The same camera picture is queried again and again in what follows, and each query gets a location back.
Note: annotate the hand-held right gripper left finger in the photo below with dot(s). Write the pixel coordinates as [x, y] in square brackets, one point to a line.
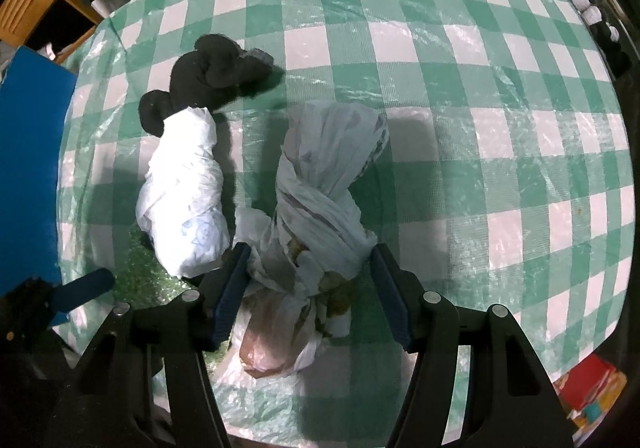
[230, 298]

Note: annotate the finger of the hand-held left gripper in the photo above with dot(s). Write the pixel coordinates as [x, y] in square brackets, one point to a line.
[82, 287]

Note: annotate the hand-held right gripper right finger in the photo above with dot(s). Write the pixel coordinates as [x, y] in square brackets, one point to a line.
[392, 298]

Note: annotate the blue-rimmed cardboard box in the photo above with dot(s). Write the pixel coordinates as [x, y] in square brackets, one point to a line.
[30, 168]

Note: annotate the knotted white plastic bag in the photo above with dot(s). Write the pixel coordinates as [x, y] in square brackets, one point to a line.
[320, 178]

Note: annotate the green bubble wrap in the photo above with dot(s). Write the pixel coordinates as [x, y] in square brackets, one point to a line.
[150, 273]

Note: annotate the white wrapped bundle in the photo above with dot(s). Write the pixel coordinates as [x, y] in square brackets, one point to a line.
[185, 188]

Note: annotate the green checkered tablecloth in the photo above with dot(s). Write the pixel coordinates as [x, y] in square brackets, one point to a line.
[450, 153]

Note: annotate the red and yellow package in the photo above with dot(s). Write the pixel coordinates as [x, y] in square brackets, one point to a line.
[590, 388]

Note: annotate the black sock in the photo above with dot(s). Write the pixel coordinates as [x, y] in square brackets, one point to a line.
[215, 73]

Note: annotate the wooden louvered cabinet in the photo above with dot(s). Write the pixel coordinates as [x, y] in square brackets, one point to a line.
[30, 8]

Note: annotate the rows of shoes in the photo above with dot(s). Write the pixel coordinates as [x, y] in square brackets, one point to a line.
[600, 28]

